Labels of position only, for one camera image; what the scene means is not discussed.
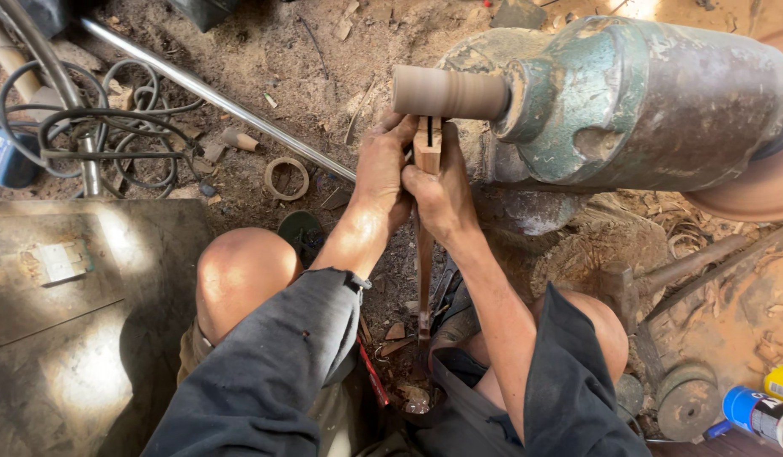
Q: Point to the small wooden cone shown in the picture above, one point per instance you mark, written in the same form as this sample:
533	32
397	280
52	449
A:
239	139

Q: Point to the wooden cylinder on spindle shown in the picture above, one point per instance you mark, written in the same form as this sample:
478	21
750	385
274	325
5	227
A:
448	93

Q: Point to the person's left hand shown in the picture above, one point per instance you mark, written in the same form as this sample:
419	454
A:
378	181

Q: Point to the bamboo stick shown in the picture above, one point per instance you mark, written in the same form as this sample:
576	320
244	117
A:
10	60

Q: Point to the small round metal disc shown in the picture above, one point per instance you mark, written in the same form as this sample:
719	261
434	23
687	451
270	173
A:
630	395

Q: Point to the rusty hammer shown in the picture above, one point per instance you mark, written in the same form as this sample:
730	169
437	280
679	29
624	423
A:
623	295

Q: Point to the person's dark grey shirt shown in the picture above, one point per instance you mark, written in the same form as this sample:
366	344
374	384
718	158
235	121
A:
271	381

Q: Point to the rusty metal bar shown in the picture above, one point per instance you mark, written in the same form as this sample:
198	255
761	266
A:
727	266

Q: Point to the large round metal disc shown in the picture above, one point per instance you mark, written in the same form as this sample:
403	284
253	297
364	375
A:
686	406

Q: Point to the person's leg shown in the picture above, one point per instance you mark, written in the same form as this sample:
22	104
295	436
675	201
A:
239	273
600	336

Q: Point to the white electric switch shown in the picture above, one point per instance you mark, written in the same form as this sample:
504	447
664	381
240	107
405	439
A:
60	261

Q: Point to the blue plastic container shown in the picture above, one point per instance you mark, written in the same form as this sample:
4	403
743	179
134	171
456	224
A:
4	162

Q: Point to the person's left fingers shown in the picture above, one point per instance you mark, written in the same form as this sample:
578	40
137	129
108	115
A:
399	129

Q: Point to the large dusty metal plate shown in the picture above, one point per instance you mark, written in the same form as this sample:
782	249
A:
67	355

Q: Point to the orange wooden lathe disc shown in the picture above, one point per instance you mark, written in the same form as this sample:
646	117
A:
762	190

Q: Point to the shiny chrome metal pipe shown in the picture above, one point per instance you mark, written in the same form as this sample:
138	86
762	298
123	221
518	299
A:
213	95

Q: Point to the grey bent metal pipe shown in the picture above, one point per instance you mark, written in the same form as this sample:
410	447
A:
61	82

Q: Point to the green sandal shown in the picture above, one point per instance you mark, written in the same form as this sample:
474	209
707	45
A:
297	232

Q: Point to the person's right hand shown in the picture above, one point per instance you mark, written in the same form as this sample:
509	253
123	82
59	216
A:
445	200

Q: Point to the person's left leg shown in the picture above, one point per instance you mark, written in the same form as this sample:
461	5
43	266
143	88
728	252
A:
239	273

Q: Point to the green metal lathe housing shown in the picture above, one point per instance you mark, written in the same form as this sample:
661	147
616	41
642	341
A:
632	108

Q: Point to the wooden stump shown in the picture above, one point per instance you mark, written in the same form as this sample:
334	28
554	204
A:
575	254

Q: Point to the dark box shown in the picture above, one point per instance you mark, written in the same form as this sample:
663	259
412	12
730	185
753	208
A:
204	11

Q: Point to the slotted long wooden stick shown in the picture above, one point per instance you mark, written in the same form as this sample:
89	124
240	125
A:
427	155

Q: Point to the person's right leg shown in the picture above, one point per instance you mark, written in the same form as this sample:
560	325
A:
600	336

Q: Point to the blue capped spray can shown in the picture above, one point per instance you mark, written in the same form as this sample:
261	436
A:
756	412

